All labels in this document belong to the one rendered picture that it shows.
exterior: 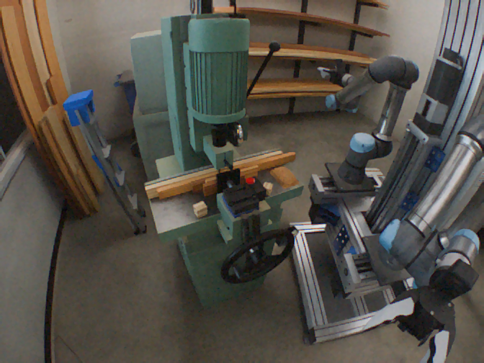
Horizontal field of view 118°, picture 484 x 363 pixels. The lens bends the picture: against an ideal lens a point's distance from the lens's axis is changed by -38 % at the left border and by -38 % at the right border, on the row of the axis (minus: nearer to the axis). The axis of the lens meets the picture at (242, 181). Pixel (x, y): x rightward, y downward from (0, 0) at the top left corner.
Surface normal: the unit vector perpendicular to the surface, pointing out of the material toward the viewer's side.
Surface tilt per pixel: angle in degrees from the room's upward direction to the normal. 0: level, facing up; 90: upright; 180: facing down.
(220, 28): 90
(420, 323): 90
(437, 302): 8
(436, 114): 90
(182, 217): 0
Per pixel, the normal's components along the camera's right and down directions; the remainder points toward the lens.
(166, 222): 0.04, -0.75
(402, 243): -0.61, -0.29
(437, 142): 0.07, 0.66
